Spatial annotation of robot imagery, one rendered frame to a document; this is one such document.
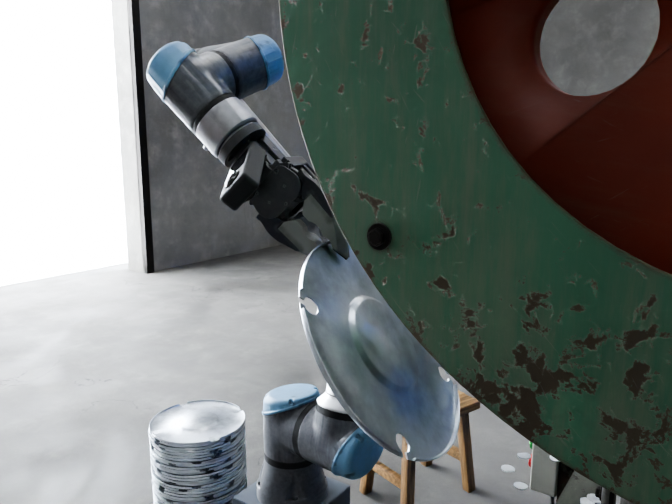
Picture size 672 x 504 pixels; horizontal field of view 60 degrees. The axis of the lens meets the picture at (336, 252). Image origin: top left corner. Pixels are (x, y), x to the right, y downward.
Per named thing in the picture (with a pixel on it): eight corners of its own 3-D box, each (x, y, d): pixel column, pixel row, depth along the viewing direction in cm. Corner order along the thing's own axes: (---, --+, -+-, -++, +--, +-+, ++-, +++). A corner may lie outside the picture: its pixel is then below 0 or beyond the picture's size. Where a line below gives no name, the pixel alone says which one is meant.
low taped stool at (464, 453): (405, 528, 182) (407, 429, 176) (357, 492, 201) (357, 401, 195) (477, 490, 202) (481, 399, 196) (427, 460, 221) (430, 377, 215)
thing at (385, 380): (477, 484, 71) (483, 482, 70) (307, 427, 54) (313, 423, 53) (428, 294, 90) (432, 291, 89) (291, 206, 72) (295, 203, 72)
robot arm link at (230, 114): (221, 94, 73) (183, 141, 76) (245, 121, 72) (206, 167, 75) (248, 99, 80) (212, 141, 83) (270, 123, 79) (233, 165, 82)
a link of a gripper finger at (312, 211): (372, 237, 78) (323, 188, 78) (360, 244, 72) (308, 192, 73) (356, 253, 79) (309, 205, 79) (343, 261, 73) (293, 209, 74)
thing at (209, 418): (165, 455, 161) (165, 452, 161) (138, 415, 185) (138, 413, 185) (260, 428, 177) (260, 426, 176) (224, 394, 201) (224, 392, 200)
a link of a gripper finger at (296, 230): (352, 257, 79) (308, 205, 79) (339, 265, 73) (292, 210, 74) (336, 271, 80) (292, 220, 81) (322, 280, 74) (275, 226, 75)
